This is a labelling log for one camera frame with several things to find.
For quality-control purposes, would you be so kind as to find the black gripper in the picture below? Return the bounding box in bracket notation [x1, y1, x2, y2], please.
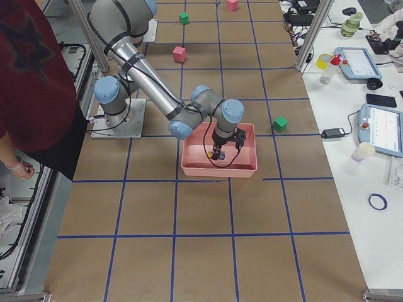
[212, 130, 235, 159]

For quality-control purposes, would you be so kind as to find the white paper cup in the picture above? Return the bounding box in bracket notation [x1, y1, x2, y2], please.
[351, 142, 376, 162]

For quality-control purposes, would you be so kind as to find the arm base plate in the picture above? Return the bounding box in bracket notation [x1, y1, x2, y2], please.
[143, 19, 158, 43]
[91, 98, 146, 139]

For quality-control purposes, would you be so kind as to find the far teach pendant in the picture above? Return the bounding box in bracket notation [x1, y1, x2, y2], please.
[334, 47, 382, 80]

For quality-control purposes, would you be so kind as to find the teach pendant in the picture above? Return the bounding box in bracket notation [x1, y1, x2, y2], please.
[357, 104, 402, 158]
[334, 47, 382, 80]

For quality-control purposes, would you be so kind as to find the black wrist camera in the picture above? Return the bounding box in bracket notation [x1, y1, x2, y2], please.
[234, 128, 246, 151]

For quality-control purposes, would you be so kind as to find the yellow tape roll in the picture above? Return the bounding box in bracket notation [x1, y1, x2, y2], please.
[315, 53, 332, 70]

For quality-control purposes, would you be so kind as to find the pink cube far left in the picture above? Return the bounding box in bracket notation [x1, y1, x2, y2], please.
[226, 0, 239, 11]

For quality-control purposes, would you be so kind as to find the aluminium frame post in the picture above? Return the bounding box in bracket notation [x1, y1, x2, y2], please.
[295, 0, 334, 71]

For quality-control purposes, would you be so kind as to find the near teach pendant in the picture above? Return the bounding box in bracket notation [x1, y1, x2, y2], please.
[357, 104, 402, 158]

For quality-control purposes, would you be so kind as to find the black power adapter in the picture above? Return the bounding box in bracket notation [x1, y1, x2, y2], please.
[321, 128, 346, 139]

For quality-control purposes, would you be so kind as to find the green cube near base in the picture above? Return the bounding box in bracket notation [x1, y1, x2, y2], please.
[178, 12, 190, 25]

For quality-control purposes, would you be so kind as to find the pink cube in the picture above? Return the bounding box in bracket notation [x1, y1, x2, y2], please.
[226, 0, 239, 11]
[172, 46, 186, 64]

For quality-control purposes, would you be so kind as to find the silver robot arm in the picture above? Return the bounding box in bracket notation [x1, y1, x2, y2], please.
[88, 1, 246, 160]

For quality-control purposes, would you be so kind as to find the yellow black push button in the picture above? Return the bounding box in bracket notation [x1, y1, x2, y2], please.
[207, 151, 225, 160]

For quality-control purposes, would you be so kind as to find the person in red shirt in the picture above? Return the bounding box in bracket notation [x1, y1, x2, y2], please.
[1, 1, 87, 180]

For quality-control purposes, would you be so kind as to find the green glass jar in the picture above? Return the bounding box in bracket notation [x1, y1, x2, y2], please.
[341, 12, 363, 38]

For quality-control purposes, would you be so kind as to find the green cube near right side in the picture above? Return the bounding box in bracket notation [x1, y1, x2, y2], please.
[272, 116, 288, 132]

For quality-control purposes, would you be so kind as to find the clear squeeze bottle red cap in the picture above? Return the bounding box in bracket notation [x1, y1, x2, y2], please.
[319, 53, 343, 85]

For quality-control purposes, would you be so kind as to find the blue tape ring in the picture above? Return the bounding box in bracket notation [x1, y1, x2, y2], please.
[368, 193, 388, 211]

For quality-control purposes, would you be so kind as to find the black smartphone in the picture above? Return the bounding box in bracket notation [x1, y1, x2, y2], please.
[366, 94, 397, 108]

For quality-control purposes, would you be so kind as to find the pink cube near centre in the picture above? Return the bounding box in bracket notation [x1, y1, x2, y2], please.
[172, 46, 186, 64]

